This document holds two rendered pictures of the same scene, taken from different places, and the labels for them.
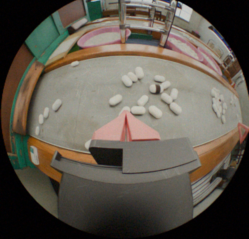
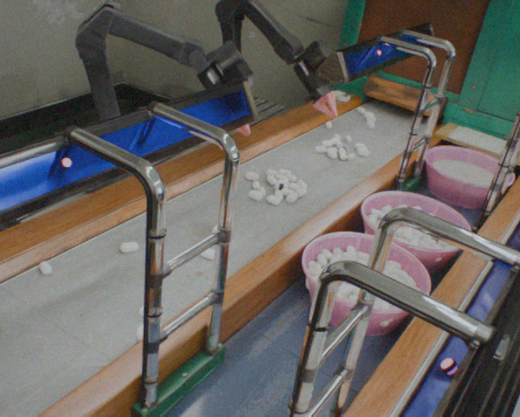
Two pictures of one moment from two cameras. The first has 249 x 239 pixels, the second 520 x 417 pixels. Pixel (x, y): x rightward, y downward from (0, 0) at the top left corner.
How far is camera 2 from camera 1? 1.78 m
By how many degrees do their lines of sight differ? 67
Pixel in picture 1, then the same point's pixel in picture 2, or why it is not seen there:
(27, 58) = (455, 82)
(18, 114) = (383, 86)
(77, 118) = (350, 129)
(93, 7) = not seen: outside the picture
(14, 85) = (417, 75)
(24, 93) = (401, 94)
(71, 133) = (341, 124)
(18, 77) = not seen: hidden behind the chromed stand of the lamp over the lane
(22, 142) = (359, 87)
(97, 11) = not seen: outside the picture
